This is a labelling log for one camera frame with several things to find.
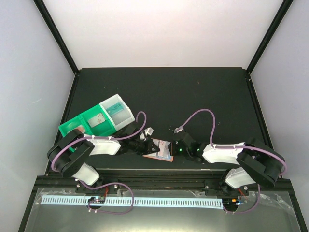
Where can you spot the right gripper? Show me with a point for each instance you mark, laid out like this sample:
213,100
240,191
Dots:
175,149

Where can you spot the left black frame post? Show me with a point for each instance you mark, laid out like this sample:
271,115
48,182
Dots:
56,34

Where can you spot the green plastic bin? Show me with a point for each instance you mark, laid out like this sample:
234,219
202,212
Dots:
104,129

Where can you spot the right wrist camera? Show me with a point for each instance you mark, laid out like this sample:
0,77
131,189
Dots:
177,130

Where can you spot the white slotted cable duct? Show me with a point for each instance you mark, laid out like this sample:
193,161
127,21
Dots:
136,202

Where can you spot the grey card in bin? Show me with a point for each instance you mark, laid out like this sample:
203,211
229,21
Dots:
96,120

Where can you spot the pink leather card holder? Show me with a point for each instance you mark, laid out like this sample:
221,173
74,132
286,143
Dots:
153,156

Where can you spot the white plastic bin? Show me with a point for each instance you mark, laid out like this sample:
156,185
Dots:
121,119

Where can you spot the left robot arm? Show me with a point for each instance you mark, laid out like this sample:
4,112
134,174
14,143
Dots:
70,154

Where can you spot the teal card in bin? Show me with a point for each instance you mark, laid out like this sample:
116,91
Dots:
115,109

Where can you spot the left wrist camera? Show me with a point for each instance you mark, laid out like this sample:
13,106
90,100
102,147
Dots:
146,133

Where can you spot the right black frame post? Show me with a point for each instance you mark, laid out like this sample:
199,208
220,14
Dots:
279,16

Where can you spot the black frame post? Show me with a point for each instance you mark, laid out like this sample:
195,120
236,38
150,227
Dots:
279,16
56,34

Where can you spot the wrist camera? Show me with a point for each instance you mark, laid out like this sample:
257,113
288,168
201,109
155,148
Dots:
177,130
146,133

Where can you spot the white flower pattern card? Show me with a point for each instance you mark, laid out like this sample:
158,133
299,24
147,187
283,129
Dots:
164,148

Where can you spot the red circle card in bin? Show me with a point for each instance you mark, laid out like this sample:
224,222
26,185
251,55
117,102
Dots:
79,128

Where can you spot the small circuit board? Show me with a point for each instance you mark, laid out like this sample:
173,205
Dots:
96,200

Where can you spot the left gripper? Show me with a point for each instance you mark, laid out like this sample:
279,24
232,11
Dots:
148,148

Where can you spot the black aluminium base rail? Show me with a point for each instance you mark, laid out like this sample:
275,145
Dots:
139,179

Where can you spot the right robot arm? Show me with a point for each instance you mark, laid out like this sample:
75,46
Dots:
255,163

